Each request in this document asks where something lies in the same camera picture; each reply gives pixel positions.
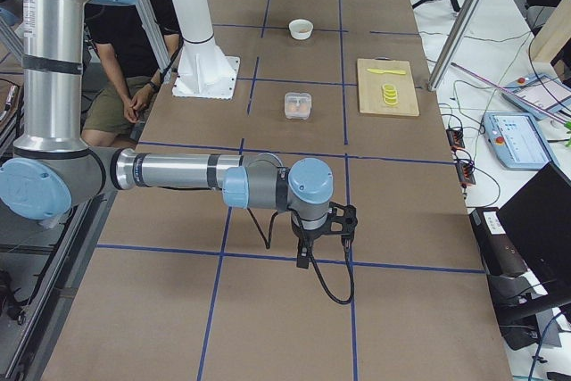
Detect wooden cutting board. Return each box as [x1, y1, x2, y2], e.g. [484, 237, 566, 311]
[357, 58, 419, 117]

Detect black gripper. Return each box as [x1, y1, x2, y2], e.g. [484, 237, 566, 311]
[296, 228, 312, 269]

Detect black monitor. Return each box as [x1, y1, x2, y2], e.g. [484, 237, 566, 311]
[498, 162, 570, 286]

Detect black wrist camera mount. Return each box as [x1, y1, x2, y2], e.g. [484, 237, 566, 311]
[320, 202, 358, 252]

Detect orange connector board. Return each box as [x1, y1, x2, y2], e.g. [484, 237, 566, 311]
[455, 161, 476, 188]
[445, 128, 465, 150]

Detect clear plastic egg box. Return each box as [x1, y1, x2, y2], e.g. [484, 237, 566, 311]
[284, 92, 312, 120]

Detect black computer box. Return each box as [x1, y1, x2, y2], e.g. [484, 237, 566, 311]
[469, 207, 527, 278]

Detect far blue teach pendant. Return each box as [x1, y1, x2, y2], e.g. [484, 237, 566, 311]
[503, 73, 570, 120]

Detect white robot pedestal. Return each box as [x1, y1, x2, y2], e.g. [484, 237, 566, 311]
[172, 0, 240, 100]

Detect white ceramic bowl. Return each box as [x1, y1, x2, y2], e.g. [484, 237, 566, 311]
[288, 19, 314, 40]

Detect yellow plastic knife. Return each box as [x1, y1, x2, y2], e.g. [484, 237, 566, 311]
[366, 68, 407, 76]

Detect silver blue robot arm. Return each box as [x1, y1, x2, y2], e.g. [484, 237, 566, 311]
[1, 0, 336, 268]

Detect aluminium frame post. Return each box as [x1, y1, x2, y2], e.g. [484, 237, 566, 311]
[427, 0, 481, 91]

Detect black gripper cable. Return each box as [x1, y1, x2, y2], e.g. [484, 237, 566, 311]
[307, 240, 356, 305]

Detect near blue teach pendant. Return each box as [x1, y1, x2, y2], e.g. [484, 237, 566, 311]
[483, 112, 557, 170]

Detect seated person in black shirt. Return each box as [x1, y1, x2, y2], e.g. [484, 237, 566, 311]
[81, 4, 161, 147]

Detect blue teach pendant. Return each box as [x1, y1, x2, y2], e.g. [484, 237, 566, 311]
[503, 73, 570, 120]
[483, 112, 557, 170]

